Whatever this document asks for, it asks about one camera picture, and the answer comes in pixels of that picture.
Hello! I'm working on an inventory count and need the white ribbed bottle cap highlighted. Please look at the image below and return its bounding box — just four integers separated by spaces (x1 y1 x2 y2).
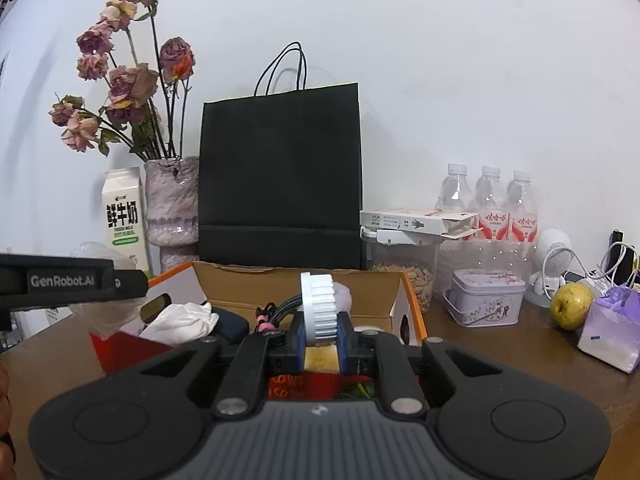
299 271 337 347

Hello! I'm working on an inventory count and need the navy zip case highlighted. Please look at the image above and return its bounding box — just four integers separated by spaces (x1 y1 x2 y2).
212 307 249 346

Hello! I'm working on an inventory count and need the green apple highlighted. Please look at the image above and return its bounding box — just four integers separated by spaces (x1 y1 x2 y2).
551 282 594 331

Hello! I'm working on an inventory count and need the purple knit headband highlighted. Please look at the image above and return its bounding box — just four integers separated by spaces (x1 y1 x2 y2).
332 281 355 313

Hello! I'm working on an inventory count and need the black paper bag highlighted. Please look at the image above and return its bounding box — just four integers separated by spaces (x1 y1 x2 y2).
198 41 362 271

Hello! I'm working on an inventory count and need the white charging cable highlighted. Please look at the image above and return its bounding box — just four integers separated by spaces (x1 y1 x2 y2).
565 242 640 291

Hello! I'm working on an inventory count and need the clear water bottle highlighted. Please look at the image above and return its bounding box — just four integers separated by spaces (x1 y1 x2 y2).
506 170 540 241
435 162 475 216
472 165 510 241

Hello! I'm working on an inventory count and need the white tissue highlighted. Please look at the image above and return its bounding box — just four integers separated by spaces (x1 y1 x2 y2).
141 302 220 347

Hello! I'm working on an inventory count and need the clear lidded food container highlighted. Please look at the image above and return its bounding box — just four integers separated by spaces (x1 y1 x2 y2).
361 229 442 314

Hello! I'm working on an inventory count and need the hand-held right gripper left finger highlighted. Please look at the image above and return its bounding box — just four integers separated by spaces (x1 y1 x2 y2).
132 311 308 418

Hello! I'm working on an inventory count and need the red cardboard box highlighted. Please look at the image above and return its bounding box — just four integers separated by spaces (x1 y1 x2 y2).
90 260 428 401

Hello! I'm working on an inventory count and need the pale floral tin box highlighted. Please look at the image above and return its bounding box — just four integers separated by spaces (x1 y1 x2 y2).
442 268 527 328

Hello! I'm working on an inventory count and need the grey braided cable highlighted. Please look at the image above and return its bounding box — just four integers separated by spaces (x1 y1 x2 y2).
255 296 303 333

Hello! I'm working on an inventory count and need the purple tissue pack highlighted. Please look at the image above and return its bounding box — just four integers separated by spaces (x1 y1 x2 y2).
577 282 640 375

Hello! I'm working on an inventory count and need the dried pink rose bouquet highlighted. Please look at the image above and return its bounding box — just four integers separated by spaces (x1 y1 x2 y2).
48 0 196 161

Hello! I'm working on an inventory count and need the flat white carton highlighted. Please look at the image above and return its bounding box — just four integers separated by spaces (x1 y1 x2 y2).
360 208 483 239

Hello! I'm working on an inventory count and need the small white fan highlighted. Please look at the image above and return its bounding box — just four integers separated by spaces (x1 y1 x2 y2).
531 228 575 308

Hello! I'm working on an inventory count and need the white and green milk carton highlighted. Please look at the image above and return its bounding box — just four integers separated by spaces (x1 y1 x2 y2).
101 167 152 277

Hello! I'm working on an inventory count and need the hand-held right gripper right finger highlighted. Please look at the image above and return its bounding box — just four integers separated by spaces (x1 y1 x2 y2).
336 311 506 418

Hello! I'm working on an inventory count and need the mottled pink vase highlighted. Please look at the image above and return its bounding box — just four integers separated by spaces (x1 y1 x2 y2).
144 156 201 273

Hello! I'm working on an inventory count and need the person's left hand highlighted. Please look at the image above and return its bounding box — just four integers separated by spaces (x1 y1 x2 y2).
0 360 16 480

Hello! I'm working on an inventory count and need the black charger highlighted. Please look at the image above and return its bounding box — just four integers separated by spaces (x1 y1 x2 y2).
607 230 638 286

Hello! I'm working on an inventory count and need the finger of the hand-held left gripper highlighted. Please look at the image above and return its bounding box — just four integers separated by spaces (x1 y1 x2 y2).
114 269 150 302

